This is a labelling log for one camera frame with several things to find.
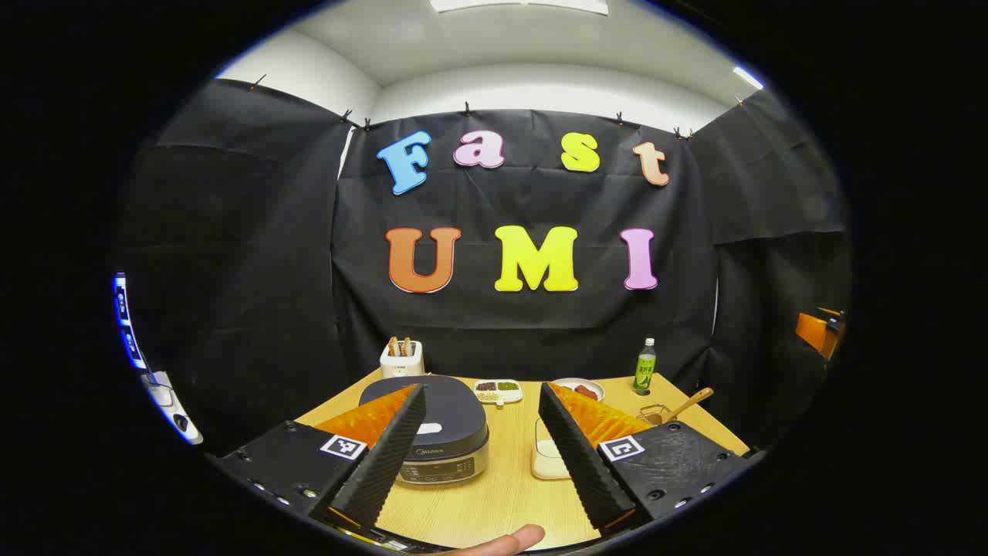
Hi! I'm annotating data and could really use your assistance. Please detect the green drink bottle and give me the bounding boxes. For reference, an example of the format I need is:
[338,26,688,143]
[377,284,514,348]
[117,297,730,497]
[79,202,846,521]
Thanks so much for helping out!
[633,337,658,396]

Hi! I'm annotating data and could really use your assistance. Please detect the dark grey rice cooker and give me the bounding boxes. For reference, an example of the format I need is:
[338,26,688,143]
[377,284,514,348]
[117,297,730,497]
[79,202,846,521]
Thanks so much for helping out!
[359,375,489,486]

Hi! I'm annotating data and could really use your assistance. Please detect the computer monitor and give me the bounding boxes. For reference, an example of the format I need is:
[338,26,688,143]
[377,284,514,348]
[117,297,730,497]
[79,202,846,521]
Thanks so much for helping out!
[112,272,147,371]

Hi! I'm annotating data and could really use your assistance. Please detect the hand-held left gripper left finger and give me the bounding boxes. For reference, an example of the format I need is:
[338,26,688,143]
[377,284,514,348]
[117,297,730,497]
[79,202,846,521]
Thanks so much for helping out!
[207,384,428,534]

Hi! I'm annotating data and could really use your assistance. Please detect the white divided bean dish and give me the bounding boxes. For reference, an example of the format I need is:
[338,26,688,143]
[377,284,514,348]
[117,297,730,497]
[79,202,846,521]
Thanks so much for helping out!
[473,379,524,405]

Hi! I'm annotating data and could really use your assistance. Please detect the clear rice container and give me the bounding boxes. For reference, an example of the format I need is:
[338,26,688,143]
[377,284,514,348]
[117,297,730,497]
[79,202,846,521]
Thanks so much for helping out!
[530,417,574,481]

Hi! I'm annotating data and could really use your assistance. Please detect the white round plate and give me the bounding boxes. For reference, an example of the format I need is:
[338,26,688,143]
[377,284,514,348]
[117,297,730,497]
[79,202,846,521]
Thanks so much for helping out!
[552,378,605,402]

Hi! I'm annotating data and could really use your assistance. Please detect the white toaster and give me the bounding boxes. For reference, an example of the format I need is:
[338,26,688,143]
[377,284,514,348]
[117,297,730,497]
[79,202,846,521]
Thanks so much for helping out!
[380,340,425,379]

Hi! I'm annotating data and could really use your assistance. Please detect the white side desk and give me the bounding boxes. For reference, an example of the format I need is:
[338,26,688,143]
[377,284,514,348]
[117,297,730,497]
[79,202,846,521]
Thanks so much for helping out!
[143,371,204,446]

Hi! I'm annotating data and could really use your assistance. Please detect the wooden spoon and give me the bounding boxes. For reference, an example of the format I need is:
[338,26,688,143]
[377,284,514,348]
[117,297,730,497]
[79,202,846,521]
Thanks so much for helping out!
[656,388,715,425]

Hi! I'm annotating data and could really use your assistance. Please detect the black backdrop cloth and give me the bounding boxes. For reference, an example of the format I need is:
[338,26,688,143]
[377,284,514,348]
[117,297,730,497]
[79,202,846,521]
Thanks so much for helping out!
[116,77,854,456]

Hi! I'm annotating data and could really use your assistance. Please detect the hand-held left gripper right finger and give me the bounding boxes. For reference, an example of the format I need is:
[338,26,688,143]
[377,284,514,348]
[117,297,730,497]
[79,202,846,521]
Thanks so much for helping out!
[538,381,765,534]

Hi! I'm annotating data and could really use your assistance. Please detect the large ceiling light panel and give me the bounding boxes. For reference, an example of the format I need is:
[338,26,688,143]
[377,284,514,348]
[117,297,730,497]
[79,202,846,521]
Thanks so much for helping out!
[429,0,609,16]

